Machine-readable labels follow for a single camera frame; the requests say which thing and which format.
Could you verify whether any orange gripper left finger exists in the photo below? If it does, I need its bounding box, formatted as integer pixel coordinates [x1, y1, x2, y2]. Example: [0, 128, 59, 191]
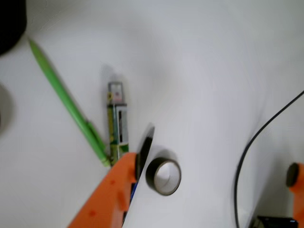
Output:
[68, 124, 155, 228]

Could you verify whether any black mesh pen holder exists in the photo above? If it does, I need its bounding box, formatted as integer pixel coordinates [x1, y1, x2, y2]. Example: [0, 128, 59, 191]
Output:
[0, 0, 27, 55]

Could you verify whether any black cap marker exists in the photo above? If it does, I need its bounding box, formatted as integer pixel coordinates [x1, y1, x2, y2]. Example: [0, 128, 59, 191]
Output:
[107, 82, 129, 166]

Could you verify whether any brown tape roll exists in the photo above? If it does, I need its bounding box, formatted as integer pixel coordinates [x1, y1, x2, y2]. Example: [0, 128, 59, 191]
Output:
[145, 157, 181, 196]

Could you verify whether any dark blue pen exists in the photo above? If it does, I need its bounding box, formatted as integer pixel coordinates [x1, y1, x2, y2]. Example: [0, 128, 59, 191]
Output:
[122, 183, 138, 225]

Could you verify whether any green mechanical pencil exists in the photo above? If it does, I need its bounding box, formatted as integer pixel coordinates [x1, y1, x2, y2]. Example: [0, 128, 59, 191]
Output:
[28, 39, 110, 167]

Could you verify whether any black cable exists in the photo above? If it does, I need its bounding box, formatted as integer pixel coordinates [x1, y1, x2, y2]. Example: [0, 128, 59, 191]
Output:
[234, 89, 304, 228]

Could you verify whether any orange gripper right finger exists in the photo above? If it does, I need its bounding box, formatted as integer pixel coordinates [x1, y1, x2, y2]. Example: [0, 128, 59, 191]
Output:
[286, 162, 304, 228]

